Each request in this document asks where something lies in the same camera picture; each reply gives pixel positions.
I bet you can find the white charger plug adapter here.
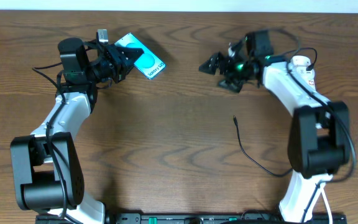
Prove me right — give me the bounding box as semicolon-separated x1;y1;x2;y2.
291;55;315;79

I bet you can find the white power strip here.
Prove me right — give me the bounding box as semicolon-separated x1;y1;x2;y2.
302;70;316;91

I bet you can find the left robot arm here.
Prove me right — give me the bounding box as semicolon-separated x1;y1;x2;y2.
10;37;144;223

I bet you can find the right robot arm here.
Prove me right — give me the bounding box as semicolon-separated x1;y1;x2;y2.
199;29;356;223

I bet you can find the smartphone with teal screen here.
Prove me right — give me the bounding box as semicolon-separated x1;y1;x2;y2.
114;33;166;80

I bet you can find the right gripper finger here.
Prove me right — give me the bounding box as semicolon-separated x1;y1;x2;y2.
198;52;224;75
218;79;244;93

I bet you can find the white power strip cord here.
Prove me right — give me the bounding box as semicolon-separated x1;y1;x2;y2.
319;182;334;224

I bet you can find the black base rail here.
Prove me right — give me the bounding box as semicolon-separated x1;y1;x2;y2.
35;211;347;224

